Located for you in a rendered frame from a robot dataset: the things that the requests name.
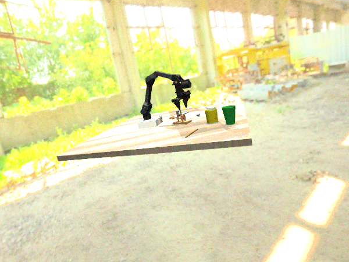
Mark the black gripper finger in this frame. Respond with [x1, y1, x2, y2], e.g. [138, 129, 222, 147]
[183, 98, 189, 108]
[174, 101, 181, 110]

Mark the green plastic cup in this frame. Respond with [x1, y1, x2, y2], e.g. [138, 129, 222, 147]
[222, 105, 236, 125]

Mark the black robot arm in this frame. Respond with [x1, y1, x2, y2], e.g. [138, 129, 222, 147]
[140, 70, 191, 121]

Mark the yellow mug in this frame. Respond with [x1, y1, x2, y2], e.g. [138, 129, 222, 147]
[205, 108, 218, 124]

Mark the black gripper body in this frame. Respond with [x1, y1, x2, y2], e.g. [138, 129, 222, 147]
[172, 89, 190, 102]

